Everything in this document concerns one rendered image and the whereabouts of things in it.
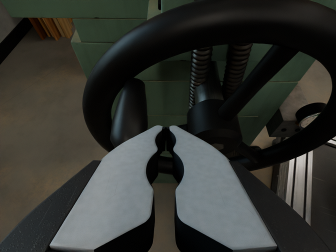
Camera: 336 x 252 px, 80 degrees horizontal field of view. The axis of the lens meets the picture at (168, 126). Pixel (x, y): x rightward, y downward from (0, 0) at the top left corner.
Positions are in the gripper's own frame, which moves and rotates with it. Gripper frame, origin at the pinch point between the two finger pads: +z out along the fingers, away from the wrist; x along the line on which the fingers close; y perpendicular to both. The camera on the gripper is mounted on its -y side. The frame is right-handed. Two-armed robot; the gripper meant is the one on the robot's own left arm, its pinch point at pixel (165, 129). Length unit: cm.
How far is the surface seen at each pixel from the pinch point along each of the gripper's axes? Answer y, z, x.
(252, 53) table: -2.5, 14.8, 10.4
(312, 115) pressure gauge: 10.8, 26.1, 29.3
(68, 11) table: -7.0, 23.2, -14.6
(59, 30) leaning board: 2, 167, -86
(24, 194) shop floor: 70, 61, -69
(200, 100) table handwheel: 2.7, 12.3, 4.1
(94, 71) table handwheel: -2.4, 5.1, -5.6
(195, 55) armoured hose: -2.5, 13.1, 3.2
